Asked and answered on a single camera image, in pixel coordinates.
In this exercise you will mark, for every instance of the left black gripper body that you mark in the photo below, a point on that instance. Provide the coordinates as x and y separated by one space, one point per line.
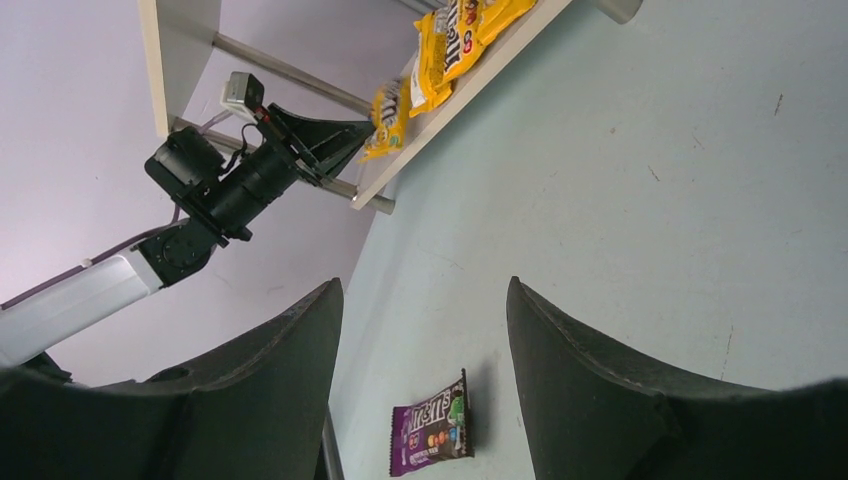
295 136

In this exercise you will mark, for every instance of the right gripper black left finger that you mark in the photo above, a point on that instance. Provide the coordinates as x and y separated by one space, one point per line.
252 408

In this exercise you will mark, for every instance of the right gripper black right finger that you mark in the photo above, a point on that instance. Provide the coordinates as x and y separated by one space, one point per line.
595 408

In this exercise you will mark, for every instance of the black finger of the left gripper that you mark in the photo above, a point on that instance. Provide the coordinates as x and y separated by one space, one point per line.
319 142
335 153

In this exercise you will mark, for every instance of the yellow M&M bag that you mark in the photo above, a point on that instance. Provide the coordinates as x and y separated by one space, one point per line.
470 27
390 114

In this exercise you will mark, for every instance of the yellow candy bag barcode up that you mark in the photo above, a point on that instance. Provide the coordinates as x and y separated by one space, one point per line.
427 89

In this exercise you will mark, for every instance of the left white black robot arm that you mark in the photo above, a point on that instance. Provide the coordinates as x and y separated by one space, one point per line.
220 177

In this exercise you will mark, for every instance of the white two-tier metal shelf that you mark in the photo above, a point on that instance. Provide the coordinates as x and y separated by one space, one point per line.
180 36

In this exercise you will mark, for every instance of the purple M&M bag centre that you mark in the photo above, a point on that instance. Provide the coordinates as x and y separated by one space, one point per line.
431 431

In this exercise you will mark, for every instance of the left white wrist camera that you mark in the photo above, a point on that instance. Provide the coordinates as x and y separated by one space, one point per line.
243 96

